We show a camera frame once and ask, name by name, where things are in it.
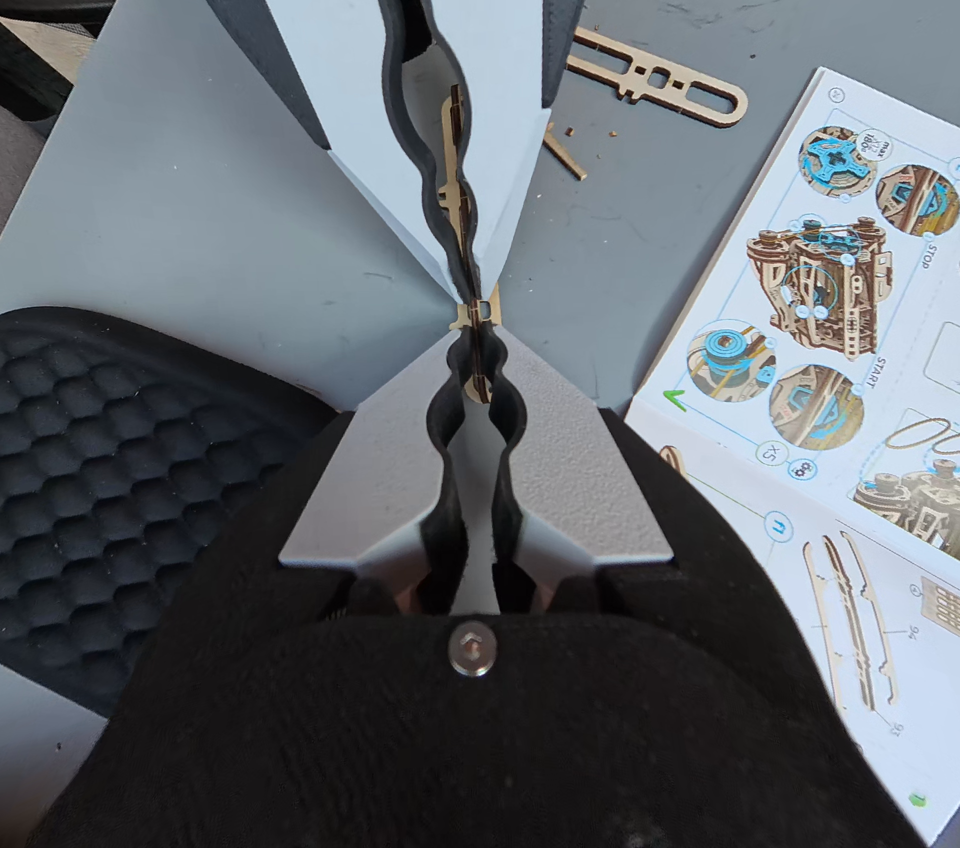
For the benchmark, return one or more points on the black honeycomb cushion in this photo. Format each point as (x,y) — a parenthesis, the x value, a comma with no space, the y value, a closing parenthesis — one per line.
(112,473)

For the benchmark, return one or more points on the small wooden stick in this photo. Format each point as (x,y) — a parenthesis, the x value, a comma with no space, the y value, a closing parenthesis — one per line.
(564,154)

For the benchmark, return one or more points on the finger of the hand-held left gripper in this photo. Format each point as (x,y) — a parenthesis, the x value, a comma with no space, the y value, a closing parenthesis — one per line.
(330,53)
(502,38)

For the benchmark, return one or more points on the slotted wooden model strip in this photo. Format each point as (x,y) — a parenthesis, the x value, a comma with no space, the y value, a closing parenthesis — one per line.
(450,195)

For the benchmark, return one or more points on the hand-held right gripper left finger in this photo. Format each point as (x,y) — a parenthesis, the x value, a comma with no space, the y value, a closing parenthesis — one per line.
(360,488)

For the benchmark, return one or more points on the thin dark-edged wooden model part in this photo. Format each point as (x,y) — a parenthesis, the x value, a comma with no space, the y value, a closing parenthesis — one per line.
(474,338)

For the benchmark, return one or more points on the wooden strip under booklet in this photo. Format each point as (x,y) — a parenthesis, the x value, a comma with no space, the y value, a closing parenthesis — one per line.
(673,462)

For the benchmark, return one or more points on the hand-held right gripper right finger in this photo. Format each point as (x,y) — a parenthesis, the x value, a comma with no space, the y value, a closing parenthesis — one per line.
(577,488)

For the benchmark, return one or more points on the model instruction booklet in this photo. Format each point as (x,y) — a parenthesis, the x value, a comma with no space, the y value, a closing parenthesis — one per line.
(825,488)

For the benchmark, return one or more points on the slotted wooden part with tabs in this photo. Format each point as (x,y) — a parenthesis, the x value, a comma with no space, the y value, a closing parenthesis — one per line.
(679,87)

